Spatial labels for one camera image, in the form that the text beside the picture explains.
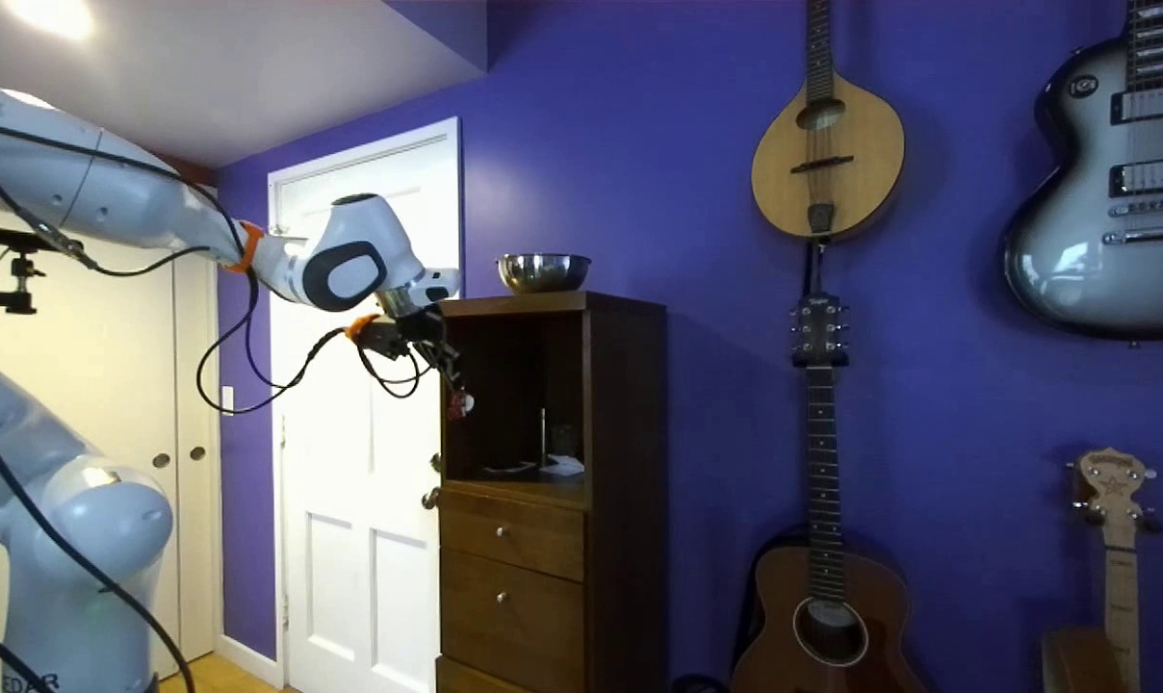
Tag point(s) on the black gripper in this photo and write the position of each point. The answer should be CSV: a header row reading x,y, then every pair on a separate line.
x,y
403,337

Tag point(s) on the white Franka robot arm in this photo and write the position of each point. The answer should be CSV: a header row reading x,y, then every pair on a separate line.
x,y
83,179

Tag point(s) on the brown wooden shelf cabinet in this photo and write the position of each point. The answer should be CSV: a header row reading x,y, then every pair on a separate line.
x,y
625,514

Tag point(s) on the metal bowl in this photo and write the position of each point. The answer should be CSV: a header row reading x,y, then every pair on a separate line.
x,y
544,269

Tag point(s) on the small white object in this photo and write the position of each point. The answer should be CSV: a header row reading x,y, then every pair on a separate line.
x,y
564,465

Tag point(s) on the white panel door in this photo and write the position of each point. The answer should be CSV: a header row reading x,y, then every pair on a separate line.
x,y
351,539

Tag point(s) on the cream closet door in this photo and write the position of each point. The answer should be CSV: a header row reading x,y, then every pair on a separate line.
x,y
143,386
197,539

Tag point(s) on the brown acoustic guitar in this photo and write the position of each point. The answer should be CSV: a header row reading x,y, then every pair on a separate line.
x,y
818,449

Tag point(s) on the tan mandolin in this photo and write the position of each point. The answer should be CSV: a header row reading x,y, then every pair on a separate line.
x,y
826,157

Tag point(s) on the black tripod stand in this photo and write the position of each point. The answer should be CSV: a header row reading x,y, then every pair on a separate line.
x,y
23,269

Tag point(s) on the recessed ceiling light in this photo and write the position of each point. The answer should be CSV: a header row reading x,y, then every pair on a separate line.
x,y
48,15

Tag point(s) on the small white wall switch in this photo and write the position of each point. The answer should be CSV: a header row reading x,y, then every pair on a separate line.
x,y
229,397

